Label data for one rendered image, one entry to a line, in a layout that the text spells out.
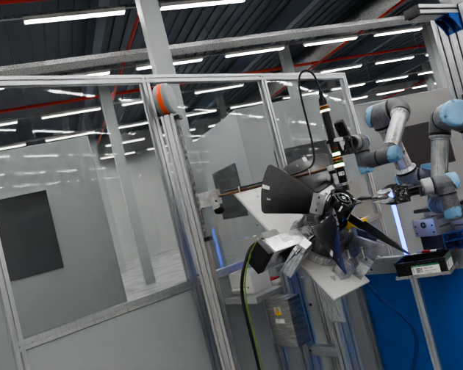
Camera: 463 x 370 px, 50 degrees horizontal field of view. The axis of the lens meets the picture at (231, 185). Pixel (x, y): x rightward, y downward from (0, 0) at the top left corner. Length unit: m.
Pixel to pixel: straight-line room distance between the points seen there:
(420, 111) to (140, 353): 5.01
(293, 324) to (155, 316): 0.63
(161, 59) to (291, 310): 4.82
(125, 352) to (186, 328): 0.33
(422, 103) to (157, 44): 3.40
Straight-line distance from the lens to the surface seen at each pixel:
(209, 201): 2.35
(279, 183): 2.11
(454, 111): 2.32
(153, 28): 6.78
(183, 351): 2.49
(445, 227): 2.82
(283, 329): 2.38
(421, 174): 2.89
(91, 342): 2.26
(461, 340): 2.65
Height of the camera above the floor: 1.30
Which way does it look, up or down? 2 degrees up
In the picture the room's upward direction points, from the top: 14 degrees counter-clockwise
